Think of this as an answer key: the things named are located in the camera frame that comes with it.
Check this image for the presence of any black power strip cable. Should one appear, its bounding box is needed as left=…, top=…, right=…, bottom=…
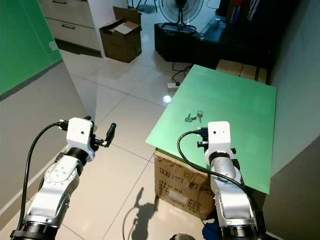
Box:
left=171, top=62, right=194, bottom=85

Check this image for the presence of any open brown cardboard box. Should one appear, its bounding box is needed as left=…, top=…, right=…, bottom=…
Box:
left=99, top=6, right=143, bottom=64

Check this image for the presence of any blue cloth bundle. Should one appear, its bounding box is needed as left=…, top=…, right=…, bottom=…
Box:
left=202, top=222, right=222, bottom=240

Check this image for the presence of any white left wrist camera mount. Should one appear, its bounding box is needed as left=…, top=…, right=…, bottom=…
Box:
left=66, top=117, right=95, bottom=162

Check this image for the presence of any printed brown cardboard box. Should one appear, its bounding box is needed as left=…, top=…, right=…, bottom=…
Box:
left=153, top=149, right=219, bottom=221

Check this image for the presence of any green table board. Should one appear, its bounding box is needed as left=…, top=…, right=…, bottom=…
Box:
left=145, top=64, right=277, bottom=195

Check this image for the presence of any green wall board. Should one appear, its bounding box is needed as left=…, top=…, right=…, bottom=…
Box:
left=0, top=0, right=64, bottom=96

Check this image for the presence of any black standing fan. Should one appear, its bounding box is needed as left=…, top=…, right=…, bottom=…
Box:
left=159, top=0, right=205, bottom=34

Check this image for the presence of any flat brown cardboard box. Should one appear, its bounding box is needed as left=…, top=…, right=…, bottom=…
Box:
left=215, top=59, right=269, bottom=85

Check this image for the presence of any white drawer cabinet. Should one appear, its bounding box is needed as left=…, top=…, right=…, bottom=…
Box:
left=37, top=0, right=122, bottom=57

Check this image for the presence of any black low cabinet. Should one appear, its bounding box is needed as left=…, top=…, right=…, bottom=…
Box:
left=154, top=20, right=277, bottom=71

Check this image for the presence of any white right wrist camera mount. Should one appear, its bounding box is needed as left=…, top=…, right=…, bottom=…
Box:
left=206, top=121, right=235, bottom=156

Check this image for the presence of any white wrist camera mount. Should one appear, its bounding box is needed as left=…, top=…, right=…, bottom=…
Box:
left=66, top=117, right=95, bottom=162
left=206, top=121, right=235, bottom=156

